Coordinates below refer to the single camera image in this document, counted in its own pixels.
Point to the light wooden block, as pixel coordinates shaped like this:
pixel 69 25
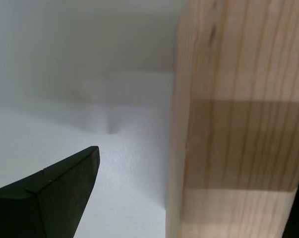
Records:
pixel 238 111

